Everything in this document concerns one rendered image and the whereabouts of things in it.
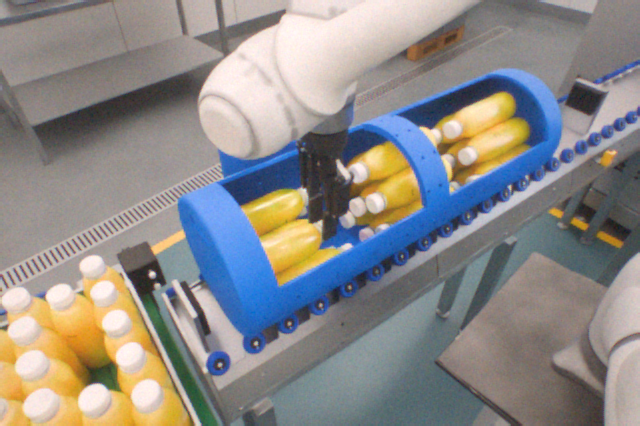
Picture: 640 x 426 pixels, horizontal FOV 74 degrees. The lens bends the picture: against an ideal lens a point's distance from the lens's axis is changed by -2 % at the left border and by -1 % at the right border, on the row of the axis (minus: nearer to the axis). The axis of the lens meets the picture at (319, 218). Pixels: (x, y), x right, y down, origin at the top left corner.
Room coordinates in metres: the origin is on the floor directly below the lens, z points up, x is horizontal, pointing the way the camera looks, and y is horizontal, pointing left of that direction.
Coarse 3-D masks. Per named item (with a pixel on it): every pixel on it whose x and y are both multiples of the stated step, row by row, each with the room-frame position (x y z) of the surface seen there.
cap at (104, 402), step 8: (96, 384) 0.27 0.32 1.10; (88, 392) 0.26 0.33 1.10; (96, 392) 0.26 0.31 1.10; (104, 392) 0.26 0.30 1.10; (80, 400) 0.25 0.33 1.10; (88, 400) 0.25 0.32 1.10; (96, 400) 0.25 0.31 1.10; (104, 400) 0.25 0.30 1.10; (80, 408) 0.24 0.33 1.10; (88, 408) 0.24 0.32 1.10; (96, 408) 0.24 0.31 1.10; (104, 408) 0.24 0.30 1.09
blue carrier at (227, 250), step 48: (432, 96) 0.91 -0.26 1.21; (480, 96) 1.08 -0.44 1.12; (528, 96) 0.97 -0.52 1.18; (432, 144) 0.71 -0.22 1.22; (528, 144) 0.94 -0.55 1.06; (192, 192) 0.56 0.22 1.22; (240, 192) 0.68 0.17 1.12; (432, 192) 0.64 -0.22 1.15; (480, 192) 0.71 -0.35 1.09; (192, 240) 0.56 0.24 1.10; (240, 240) 0.45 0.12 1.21; (336, 240) 0.69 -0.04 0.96; (384, 240) 0.55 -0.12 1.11; (240, 288) 0.40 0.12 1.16; (288, 288) 0.43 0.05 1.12
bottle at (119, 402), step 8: (112, 392) 0.27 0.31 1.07; (120, 392) 0.28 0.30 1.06; (112, 400) 0.26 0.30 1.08; (120, 400) 0.26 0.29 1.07; (128, 400) 0.27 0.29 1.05; (112, 408) 0.25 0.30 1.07; (120, 408) 0.25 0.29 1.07; (128, 408) 0.26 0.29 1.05; (88, 416) 0.24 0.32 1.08; (96, 416) 0.24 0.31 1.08; (104, 416) 0.24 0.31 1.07; (112, 416) 0.24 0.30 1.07; (120, 416) 0.24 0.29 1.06; (128, 416) 0.25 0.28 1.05; (88, 424) 0.23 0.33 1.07; (96, 424) 0.23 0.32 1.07; (104, 424) 0.23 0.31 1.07; (112, 424) 0.23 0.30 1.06; (120, 424) 0.24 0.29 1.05; (128, 424) 0.24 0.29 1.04
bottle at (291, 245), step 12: (288, 228) 0.55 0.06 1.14; (300, 228) 0.55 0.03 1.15; (312, 228) 0.55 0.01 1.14; (264, 240) 0.52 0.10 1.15; (276, 240) 0.51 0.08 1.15; (288, 240) 0.52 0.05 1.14; (300, 240) 0.52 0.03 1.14; (312, 240) 0.53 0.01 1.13; (276, 252) 0.49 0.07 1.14; (288, 252) 0.50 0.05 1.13; (300, 252) 0.51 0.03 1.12; (312, 252) 0.52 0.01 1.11; (276, 264) 0.48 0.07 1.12; (288, 264) 0.49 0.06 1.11
